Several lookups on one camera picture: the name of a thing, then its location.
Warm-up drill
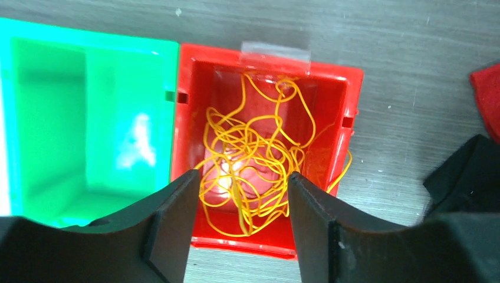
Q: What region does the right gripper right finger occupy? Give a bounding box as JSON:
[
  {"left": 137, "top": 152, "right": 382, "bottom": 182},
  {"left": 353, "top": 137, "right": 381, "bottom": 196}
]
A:
[{"left": 288, "top": 172, "right": 499, "bottom": 282}]

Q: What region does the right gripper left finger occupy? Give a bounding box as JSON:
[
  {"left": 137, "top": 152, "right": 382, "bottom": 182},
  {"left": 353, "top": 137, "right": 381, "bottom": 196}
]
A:
[{"left": 1, "top": 170, "right": 200, "bottom": 282}]

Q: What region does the orange cable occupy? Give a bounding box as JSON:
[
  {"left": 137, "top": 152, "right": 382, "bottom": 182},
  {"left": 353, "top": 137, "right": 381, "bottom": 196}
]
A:
[{"left": 194, "top": 72, "right": 354, "bottom": 238}]

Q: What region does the green plastic bin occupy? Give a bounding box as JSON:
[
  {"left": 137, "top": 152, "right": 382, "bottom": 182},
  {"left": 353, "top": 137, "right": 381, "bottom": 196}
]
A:
[{"left": 1, "top": 18, "right": 180, "bottom": 227}]

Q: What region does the black shirt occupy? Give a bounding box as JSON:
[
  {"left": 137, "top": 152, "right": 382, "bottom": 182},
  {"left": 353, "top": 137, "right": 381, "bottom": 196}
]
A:
[{"left": 423, "top": 134, "right": 499, "bottom": 218}]

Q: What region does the white plastic bin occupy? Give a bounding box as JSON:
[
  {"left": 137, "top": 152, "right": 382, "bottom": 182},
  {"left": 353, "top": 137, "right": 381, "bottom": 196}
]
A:
[{"left": 1, "top": 69, "right": 11, "bottom": 216}]

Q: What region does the red plastic bin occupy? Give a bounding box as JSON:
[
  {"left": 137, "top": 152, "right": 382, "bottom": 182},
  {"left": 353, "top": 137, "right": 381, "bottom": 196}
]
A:
[{"left": 171, "top": 44, "right": 364, "bottom": 259}]

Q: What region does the red shirt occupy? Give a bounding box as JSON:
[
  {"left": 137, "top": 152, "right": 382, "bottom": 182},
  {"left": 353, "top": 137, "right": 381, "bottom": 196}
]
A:
[{"left": 469, "top": 63, "right": 499, "bottom": 144}]

